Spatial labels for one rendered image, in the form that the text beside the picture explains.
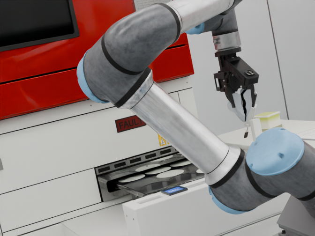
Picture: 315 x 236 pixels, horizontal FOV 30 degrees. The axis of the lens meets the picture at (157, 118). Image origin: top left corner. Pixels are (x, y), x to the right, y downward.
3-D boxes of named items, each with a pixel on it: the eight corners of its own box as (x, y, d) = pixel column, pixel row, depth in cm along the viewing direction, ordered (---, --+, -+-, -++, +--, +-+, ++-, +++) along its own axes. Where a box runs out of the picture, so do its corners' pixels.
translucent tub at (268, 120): (254, 134, 217) (251, 116, 217) (267, 129, 222) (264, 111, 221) (270, 134, 212) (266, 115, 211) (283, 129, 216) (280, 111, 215)
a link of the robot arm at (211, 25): (197, -8, 151) (222, -11, 159) (171, 17, 159) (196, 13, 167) (212, 18, 150) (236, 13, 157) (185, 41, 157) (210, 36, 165)
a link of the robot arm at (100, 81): (281, 207, 131) (94, 44, 120) (236, 229, 141) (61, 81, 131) (291, 170, 139) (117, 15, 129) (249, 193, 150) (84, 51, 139)
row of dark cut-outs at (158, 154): (96, 174, 212) (94, 168, 212) (200, 144, 229) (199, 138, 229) (97, 174, 212) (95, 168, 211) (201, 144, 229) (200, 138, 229)
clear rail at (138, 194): (105, 184, 221) (104, 180, 221) (108, 183, 221) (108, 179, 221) (144, 199, 187) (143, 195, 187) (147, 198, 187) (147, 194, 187)
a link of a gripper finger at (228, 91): (241, 105, 169) (235, 75, 168) (244, 105, 167) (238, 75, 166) (227, 108, 167) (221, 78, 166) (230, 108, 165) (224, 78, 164)
